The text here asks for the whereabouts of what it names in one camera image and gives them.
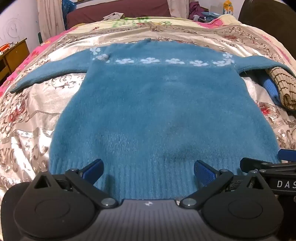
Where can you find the beige striped folded garment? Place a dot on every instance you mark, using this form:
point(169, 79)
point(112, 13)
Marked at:
point(284, 88)

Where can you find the silver floral bed quilt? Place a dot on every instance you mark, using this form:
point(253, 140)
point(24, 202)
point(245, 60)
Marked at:
point(34, 115)

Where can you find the orange item on desk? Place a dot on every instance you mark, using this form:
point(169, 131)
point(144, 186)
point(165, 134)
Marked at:
point(4, 47)

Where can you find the purple clothes pile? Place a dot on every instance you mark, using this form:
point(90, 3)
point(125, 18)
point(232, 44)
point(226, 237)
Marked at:
point(196, 10)

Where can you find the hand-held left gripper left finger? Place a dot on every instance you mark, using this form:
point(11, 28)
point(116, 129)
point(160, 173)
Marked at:
point(94, 168)

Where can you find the beige curtain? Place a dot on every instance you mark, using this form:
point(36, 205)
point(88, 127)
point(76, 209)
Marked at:
point(49, 18)
point(177, 8)

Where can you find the maroon headboard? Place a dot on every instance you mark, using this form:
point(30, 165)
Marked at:
point(127, 9)

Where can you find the yellow toy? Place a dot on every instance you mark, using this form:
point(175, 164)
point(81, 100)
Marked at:
point(227, 8)

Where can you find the blue plastic bag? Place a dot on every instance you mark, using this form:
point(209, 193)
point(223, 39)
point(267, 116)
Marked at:
point(68, 5)

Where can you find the dark chair back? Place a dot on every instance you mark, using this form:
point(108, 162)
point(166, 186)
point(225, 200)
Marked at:
point(270, 16)

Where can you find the white crumpled cloth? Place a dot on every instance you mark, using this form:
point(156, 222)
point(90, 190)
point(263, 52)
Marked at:
point(113, 16)

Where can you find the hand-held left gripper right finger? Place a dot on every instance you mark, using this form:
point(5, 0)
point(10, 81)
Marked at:
point(204, 172)

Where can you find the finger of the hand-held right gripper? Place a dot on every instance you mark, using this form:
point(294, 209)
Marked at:
point(288, 154)
point(244, 164)

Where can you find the wooden bedside cabinet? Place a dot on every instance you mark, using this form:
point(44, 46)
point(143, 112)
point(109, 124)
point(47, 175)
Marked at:
point(16, 55)

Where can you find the bright blue folded knit garment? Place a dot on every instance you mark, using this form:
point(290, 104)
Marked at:
point(269, 88)

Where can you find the teal flower-print sweater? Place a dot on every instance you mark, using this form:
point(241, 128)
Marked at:
point(150, 104)

